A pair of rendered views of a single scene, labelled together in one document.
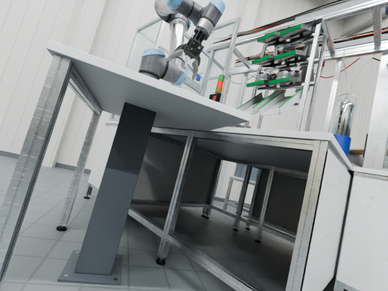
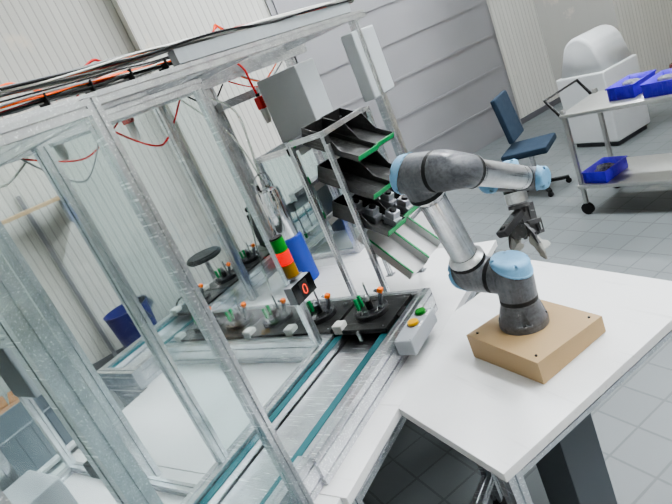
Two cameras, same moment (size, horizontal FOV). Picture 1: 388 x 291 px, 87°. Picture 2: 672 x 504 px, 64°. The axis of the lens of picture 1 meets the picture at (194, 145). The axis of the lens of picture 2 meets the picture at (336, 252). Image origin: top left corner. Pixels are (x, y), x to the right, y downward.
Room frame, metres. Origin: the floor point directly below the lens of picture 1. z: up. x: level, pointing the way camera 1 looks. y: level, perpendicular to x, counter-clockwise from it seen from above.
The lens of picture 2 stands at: (1.68, 1.77, 1.87)
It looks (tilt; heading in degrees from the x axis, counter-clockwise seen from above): 18 degrees down; 265
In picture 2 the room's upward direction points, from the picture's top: 23 degrees counter-clockwise
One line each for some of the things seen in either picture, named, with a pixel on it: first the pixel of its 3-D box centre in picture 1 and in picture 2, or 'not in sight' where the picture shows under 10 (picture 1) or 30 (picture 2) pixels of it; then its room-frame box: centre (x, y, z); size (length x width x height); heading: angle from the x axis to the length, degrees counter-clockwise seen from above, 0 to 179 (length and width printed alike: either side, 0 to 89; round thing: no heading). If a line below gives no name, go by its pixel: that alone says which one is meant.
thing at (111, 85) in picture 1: (149, 110); (519, 341); (1.10, 0.28, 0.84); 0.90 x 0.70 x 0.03; 17
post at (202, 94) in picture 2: (225, 73); (263, 227); (1.70, -0.11, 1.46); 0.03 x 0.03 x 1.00; 46
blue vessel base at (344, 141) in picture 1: (336, 153); (297, 258); (1.61, -1.13, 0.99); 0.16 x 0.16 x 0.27
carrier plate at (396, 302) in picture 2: not in sight; (373, 314); (1.46, -0.14, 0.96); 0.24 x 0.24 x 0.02; 46
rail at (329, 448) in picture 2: not in sight; (380, 368); (1.54, 0.17, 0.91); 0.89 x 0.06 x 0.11; 46
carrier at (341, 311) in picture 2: not in sight; (317, 307); (1.64, -0.32, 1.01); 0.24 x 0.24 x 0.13; 46
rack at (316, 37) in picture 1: (284, 88); (360, 211); (1.30, -0.49, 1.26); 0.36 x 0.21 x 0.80; 46
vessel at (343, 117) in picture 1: (343, 115); (273, 205); (1.61, -1.13, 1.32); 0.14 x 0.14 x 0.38
